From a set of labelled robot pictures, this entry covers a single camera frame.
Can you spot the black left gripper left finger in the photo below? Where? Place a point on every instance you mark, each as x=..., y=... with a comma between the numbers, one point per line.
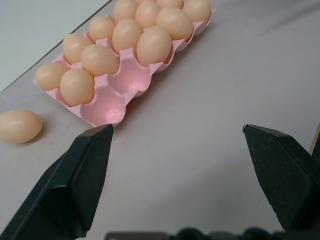
x=67, y=182

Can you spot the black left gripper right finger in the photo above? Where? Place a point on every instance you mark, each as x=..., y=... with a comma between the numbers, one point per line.
x=282, y=175

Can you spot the beige egg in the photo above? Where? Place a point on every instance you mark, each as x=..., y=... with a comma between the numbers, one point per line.
x=147, y=13
x=197, y=9
x=154, y=46
x=75, y=47
x=124, y=9
x=174, y=23
x=48, y=75
x=126, y=35
x=77, y=86
x=101, y=28
x=99, y=60
x=170, y=3
x=18, y=126

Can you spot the pink egg tray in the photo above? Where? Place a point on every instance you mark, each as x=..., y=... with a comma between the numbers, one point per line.
x=125, y=82

